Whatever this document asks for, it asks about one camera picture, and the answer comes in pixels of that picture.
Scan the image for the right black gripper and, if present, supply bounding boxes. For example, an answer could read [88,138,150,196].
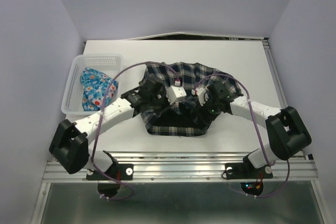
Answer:
[193,95,220,126]

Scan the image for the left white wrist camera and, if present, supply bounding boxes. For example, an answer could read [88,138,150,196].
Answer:
[166,86,187,105]

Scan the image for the blue floral skirt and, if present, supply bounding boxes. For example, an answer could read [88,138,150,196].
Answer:
[80,68,119,111]

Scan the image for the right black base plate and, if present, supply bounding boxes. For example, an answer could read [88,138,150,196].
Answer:
[222,163,273,180]

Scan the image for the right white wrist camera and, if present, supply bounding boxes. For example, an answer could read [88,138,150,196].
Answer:
[192,88,209,106]

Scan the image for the white plastic basket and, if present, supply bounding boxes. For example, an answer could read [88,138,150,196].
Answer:
[61,54,123,116]

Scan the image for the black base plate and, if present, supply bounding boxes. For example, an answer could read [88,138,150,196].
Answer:
[86,164,134,181]
[222,163,273,180]

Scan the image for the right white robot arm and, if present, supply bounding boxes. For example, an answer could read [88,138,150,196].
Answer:
[191,82,312,177]

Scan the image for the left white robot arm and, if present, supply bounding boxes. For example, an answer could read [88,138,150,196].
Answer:
[49,81,184,179]

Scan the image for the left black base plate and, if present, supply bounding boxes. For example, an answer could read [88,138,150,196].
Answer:
[86,164,134,181]

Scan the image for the navy plaid skirt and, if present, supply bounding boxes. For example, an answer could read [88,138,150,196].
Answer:
[141,62,241,137]

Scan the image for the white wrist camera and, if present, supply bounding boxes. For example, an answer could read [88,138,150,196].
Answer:
[166,86,187,105]
[192,88,209,106]

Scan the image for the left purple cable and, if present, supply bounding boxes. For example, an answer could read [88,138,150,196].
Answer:
[90,62,182,200]

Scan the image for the aluminium mounting rail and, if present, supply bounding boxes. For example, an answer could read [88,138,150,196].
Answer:
[41,152,320,184]

